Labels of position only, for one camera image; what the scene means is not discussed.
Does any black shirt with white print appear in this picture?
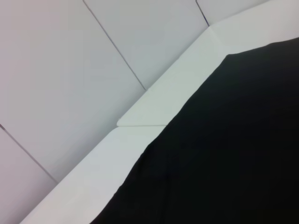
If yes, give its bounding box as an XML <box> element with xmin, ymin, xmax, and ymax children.
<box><xmin>90</xmin><ymin>37</ymin><xmax>299</xmax><ymax>224</ymax></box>

